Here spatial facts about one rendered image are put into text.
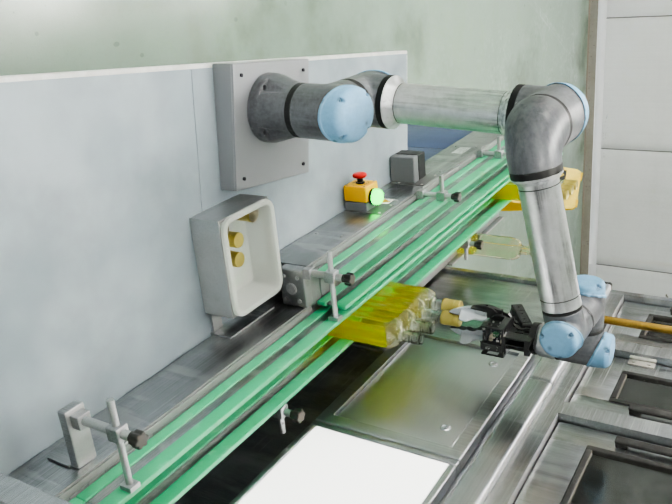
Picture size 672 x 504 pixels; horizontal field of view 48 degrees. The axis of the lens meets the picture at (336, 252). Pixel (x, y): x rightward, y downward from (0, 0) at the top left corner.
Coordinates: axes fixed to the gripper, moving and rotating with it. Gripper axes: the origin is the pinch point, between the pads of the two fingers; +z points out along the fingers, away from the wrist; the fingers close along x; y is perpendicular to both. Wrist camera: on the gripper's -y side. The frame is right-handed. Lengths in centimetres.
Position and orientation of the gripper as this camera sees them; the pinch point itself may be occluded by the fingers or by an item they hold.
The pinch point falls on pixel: (456, 319)
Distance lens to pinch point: 178.6
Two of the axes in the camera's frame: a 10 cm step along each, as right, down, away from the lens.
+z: -8.5, -1.2, 5.1
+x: 0.9, 9.2, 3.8
